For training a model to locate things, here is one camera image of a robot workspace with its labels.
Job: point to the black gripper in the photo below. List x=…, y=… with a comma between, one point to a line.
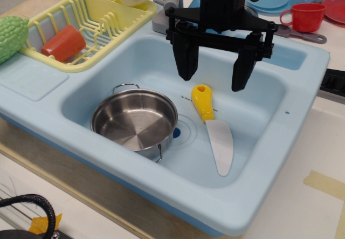
x=223, y=25

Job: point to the stainless steel pot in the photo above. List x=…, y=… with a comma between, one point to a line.
x=139, y=119

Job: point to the grey toy utensil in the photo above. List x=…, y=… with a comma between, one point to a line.
x=286, y=31

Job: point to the grey toy faucet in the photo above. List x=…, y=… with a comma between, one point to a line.
x=160, y=22

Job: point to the red plastic mug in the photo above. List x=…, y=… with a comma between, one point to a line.
x=304, y=17

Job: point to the light blue toy sink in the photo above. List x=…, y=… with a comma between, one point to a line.
x=265, y=119

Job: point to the red plastic plate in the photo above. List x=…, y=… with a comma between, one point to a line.
x=334, y=10

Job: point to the orange plastic cup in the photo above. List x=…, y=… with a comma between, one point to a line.
x=65, y=44

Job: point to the yellow dish rack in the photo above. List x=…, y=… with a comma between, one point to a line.
x=104, y=24

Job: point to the green toy bitter gourd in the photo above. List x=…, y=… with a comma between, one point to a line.
x=14, y=32

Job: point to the yellow tape piece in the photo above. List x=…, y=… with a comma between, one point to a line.
x=39, y=225

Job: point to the yellow-handled toy knife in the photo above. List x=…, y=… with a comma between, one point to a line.
x=219, y=132

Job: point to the black bracket at right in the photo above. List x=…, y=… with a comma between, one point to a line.
x=333, y=82

